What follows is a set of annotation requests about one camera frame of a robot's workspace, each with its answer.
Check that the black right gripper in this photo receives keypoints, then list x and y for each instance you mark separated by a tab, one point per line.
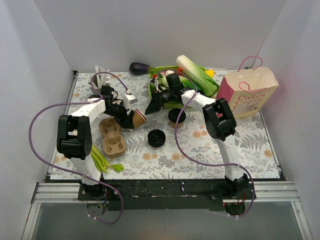
155	100

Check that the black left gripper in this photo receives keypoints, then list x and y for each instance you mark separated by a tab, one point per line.
124	117

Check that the brown paper cup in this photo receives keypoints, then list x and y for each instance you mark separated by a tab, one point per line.
138	119
176	124

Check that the black plastic cup lid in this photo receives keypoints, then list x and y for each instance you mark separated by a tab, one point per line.
174	113

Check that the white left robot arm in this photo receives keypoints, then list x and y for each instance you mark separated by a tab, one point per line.
74	137

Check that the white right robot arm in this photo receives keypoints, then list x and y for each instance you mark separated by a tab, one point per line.
220	124

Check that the green plastic vegetable tray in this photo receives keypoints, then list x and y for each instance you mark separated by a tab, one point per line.
162	81

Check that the brown cardboard cup carrier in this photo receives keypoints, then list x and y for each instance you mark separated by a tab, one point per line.
113	144

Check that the stack of black lids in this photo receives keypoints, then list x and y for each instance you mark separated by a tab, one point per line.
156	138

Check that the purple eggplant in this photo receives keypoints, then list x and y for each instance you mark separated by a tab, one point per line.
137	68

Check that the grey straw holder cup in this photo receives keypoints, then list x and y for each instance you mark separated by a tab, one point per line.
94	89

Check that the green celery stalks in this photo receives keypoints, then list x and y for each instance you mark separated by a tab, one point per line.
102	164

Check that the napa cabbage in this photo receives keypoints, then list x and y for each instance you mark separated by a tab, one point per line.
198	76

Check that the yellow vegetable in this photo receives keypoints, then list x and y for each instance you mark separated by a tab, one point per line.
210	72

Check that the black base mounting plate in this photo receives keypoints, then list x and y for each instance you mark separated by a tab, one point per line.
165	194

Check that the pink paper cake bag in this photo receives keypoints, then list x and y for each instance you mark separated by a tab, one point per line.
247	90

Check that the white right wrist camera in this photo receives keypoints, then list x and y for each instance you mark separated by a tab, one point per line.
154	81

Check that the aluminium frame rail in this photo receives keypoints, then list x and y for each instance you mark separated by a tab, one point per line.
265	191

